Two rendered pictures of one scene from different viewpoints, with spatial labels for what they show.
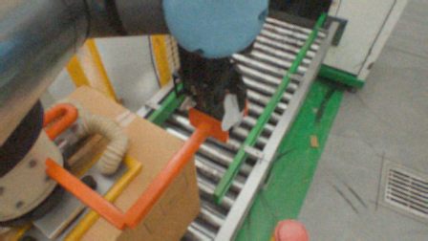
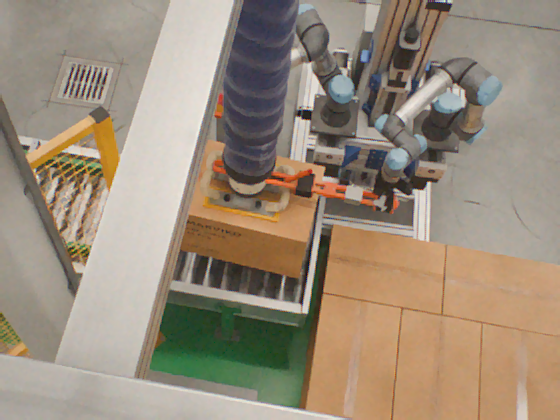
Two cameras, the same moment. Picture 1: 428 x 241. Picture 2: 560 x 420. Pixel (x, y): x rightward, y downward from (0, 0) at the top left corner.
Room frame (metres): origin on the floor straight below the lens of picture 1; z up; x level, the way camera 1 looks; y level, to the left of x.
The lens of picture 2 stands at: (0.87, 1.91, 3.95)
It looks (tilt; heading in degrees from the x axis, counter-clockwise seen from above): 62 degrees down; 242
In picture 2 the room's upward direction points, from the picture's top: 9 degrees clockwise
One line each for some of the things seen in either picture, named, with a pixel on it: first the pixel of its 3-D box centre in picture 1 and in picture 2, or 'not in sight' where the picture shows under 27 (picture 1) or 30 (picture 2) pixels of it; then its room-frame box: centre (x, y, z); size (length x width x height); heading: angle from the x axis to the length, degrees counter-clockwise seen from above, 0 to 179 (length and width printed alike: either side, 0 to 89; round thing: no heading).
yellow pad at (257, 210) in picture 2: not in sight; (242, 202); (0.28, 0.45, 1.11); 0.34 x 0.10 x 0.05; 148
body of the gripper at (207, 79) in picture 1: (207, 65); not in sight; (0.32, 0.01, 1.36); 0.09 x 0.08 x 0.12; 148
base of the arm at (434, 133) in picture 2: not in sight; (439, 123); (-0.76, 0.32, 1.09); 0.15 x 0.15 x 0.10
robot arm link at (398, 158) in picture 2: not in sight; (396, 162); (-0.27, 0.68, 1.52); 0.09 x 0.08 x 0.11; 23
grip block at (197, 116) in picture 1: (218, 112); not in sight; (0.35, 0.00, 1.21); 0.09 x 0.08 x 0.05; 58
